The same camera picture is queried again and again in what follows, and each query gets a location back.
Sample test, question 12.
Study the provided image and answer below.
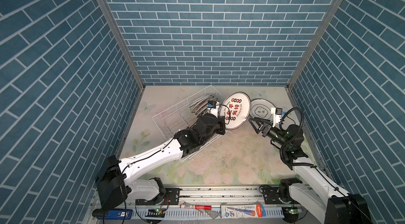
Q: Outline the white slotted cable duct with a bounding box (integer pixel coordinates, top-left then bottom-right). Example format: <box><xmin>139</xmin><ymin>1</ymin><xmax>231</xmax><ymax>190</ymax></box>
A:
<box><xmin>143</xmin><ymin>206</ymin><xmax>285</xmax><ymax>220</ymax></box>

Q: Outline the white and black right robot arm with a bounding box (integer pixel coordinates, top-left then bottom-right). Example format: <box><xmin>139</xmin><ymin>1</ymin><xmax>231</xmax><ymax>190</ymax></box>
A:
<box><xmin>249</xmin><ymin>117</ymin><xmax>372</xmax><ymax>224</ymax></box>

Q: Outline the white plate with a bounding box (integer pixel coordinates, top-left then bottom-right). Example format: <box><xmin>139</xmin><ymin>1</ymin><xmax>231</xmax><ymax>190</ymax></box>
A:
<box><xmin>218</xmin><ymin>92</ymin><xmax>251</xmax><ymax>131</ymax></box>
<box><xmin>250</xmin><ymin>99</ymin><xmax>275</xmax><ymax>121</ymax></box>
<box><xmin>188</xmin><ymin>93</ymin><xmax>208</xmax><ymax>104</ymax></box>
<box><xmin>191</xmin><ymin>99</ymin><xmax>209</xmax><ymax>116</ymax></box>
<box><xmin>189</xmin><ymin>94</ymin><xmax>212</xmax><ymax>107</ymax></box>
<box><xmin>189</xmin><ymin>95</ymin><xmax>214</xmax><ymax>112</ymax></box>

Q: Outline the blue white red box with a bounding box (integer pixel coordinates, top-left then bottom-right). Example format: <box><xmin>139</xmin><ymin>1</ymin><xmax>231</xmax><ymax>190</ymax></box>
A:
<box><xmin>220</xmin><ymin>204</ymin><xmax>267</xmax><ymax>219</ymax></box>

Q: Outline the blue black handheld device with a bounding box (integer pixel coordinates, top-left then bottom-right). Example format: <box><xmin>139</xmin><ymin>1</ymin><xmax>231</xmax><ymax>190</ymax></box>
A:
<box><xmin>92</xmin><ymin>209</ymin><xmax>134</xmax><ymax>220</ymax></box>

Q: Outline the aluminium rail frame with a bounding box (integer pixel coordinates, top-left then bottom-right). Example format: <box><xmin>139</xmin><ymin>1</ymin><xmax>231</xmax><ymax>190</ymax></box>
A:
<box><xmin>85</xmin><ymin>184</ymin><xmax>361</xmax><ymax>224</ymax></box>

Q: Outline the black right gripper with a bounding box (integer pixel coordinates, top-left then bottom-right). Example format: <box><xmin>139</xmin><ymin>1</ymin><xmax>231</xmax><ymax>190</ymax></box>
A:
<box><xmin>250</xmin><ymin>117</ymin><xmax>290</xmax><ymax>150</ymax></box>

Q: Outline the small circuit board left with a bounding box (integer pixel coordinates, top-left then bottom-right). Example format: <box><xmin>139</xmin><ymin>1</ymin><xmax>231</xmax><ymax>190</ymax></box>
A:
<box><xmin>146</xmin><ymin>209</ymin><xmax>166</xmax><ymax>218</ymax></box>

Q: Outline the white wire dish rack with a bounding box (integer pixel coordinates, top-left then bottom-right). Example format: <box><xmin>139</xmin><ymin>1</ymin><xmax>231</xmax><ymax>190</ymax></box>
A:
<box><xmin>153</xmin><ymin>86</ymin><xmax>224</xmax><ymax>161</ymax></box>

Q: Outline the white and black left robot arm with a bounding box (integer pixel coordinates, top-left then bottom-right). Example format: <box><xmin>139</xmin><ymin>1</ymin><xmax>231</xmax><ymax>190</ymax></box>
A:
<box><xmin>96</xmin><ymin>113</ymin><xmax>226</xmax><ymax>211</ymax></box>

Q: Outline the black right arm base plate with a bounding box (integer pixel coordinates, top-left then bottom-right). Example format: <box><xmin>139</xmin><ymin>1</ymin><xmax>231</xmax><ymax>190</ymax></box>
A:
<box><xmin>258</xmin><ymin>185</ymin><xmax>295</xmax><ymax>205</ymax></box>

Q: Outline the small circuit board right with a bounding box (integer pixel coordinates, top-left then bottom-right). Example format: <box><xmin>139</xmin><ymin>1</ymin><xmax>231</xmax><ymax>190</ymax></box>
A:
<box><xmin>285</xmin><ymin>207</ymin><xmax>302</xmax><ymax>214</ymax></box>

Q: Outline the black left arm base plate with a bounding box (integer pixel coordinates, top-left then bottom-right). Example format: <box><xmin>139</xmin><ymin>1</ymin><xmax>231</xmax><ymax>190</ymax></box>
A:
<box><xmin>136</xmin><ymin>188</ymin><xmax>180</xmax><ymax>206</ymax></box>

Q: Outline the small circuit board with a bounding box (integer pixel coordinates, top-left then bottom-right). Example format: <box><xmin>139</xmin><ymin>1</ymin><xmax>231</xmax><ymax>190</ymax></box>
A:
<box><xmin>285</xmin><ymin>207</ymin><xmax>302</xmax><ymax>214</ymax></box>
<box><xmin>146</xmin><ymin>209</ymin><xmax>166</xmax><ymax>218</ymax></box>

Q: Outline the red marker pen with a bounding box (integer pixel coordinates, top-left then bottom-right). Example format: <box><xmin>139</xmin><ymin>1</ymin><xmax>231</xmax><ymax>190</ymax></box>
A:
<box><xmin>180</xmin><ymin>205</ymin><xmax>212</xmax><ymax>210</ymax></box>

